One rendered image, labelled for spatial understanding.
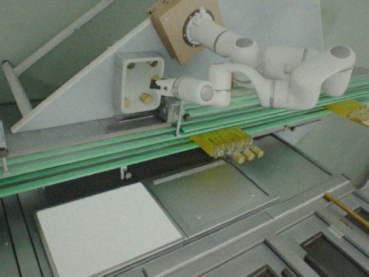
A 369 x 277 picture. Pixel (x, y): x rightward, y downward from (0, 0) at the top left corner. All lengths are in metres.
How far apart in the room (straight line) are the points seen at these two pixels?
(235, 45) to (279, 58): 0.15
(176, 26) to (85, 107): 0.47
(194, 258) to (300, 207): 0.55
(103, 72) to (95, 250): 0.65
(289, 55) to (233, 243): 0.67
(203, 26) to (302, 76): 0.47
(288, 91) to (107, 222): 0.73
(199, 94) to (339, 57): 0.40
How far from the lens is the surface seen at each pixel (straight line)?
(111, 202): 1.21
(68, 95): 1.26
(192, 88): 0.95
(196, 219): 1.19
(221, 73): 0.98
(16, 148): 1.19
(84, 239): 1.10
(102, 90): 1.29
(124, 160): 1.26
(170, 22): 1.21
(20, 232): 1.19
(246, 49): 1.06
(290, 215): 1.38
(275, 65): 1.06
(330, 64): 0.94
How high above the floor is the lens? 1.85
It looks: 42 degrees down
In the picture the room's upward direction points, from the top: 132 degrees clockwise
